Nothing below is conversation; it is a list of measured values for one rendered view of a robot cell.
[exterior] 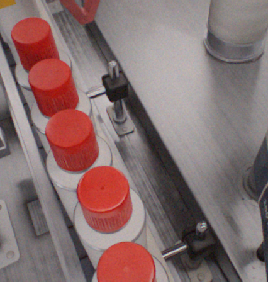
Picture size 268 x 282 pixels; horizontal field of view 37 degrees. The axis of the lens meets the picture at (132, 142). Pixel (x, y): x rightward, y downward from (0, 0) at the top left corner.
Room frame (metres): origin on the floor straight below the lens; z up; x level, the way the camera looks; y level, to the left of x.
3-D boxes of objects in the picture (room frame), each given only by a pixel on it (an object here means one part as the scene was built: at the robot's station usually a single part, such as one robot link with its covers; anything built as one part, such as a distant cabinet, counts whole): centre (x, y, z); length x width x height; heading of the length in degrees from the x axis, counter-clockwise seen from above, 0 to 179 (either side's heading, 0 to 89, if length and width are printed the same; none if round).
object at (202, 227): (0.12, -0.04, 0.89); 0.06 x 0.03 x 0.12; 109
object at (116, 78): (0.34, 0.02, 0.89); 0.03 x 0.03 x 0.12; 19
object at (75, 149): (0.16, 0.04, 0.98); 0.05 x 0.05 x 0.20
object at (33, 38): (0.26, 0.07, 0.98); 0.05 x 0.05 x 0.20
